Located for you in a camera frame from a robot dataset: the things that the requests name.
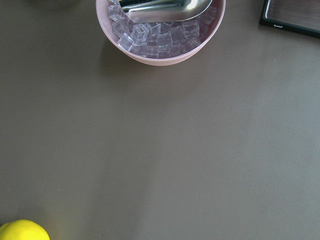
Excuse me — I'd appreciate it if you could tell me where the yellow lemon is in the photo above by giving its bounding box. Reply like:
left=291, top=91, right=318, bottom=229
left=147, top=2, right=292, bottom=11
left=0, top=219, right=50, bottom=240

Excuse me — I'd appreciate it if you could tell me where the metal ice scoop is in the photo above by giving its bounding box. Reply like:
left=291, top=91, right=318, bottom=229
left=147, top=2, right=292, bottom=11
left=119, top=0, right=212, bottom=23

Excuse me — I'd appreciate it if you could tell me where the clear ice cubes pile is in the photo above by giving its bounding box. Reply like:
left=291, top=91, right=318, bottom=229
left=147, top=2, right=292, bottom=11
left=108, top=0, right=218, bottom=59

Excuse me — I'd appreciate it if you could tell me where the pink bowl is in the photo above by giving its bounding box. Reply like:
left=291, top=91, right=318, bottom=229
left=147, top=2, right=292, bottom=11
left=95, top=0, right=226, bottom=66

